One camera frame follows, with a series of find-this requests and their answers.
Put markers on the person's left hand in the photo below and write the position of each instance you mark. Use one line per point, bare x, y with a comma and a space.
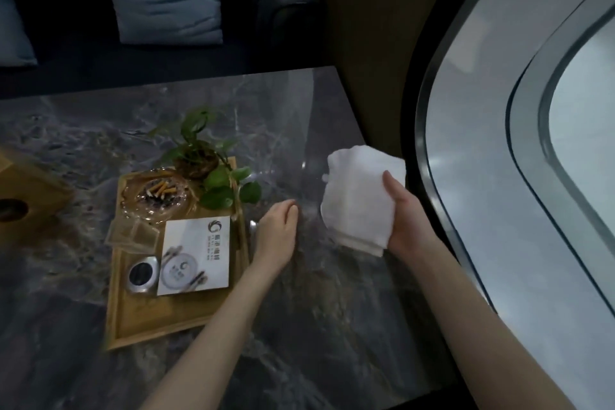
274, 241

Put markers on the person's right hand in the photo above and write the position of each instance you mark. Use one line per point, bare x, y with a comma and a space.
413, 227

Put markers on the person's left fingers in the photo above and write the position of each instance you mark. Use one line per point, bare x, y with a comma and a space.
283, 212

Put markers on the person's right thumb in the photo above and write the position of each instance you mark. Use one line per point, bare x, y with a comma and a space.
394, 191

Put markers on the white cloth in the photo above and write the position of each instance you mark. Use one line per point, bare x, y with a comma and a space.
358, 193

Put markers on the person's left forearm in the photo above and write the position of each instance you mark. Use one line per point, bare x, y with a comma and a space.
216, 337

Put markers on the person's right forearm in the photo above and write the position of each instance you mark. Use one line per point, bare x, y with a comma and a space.
480, 328

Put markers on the green potted plant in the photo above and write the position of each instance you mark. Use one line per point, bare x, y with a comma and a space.
206, 162

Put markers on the white wrapped tableware packet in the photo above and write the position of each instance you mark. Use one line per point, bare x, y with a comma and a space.
197, 251

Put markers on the pile of cigarette butts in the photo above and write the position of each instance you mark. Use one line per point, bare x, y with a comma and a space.
161, 189

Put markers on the clear glass ashtray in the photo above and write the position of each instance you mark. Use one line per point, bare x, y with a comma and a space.
137, 205

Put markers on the clear plastic box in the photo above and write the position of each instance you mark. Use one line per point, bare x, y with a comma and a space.
132, 234

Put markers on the round silver black disc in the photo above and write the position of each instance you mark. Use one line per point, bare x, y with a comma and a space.
142, 275

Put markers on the wooden serving tray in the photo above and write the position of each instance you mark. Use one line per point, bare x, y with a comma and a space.
158, 313

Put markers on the black leather sofa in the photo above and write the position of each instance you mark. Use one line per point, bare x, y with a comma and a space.
278, 1

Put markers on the wooden tissue box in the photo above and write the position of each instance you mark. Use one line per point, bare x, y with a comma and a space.
33, 198

